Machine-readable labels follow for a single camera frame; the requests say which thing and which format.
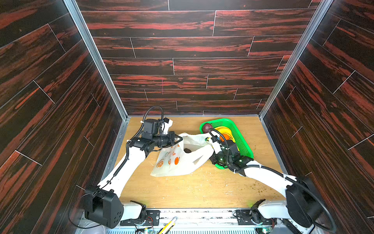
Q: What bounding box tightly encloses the white plastic bag orange print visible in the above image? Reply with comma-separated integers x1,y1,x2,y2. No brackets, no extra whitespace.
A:
151,133,214,177

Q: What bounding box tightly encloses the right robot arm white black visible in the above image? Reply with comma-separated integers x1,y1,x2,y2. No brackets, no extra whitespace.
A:
206,137,337,234

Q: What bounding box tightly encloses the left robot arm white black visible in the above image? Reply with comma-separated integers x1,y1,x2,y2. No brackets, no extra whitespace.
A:
82,131,183,229

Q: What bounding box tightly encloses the green plastic basket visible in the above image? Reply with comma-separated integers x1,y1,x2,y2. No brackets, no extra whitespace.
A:
200,119,254,160

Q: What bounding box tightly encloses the orange tangerine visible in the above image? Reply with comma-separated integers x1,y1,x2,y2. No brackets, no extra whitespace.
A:
220,134,230,142

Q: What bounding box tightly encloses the yellow banana bunch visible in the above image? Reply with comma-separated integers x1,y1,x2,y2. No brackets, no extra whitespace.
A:
215,126,235,142

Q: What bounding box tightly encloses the purple passion fruit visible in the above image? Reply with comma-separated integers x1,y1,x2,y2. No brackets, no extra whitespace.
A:
202,123,213,133

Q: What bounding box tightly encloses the yellow utility knife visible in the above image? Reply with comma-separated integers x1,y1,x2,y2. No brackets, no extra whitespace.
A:
158,216,178,234

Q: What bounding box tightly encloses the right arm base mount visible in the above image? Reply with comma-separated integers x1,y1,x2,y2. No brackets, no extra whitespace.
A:
233,199,277,227

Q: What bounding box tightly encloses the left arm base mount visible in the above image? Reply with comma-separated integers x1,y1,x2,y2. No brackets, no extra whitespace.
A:
120,200,161,227

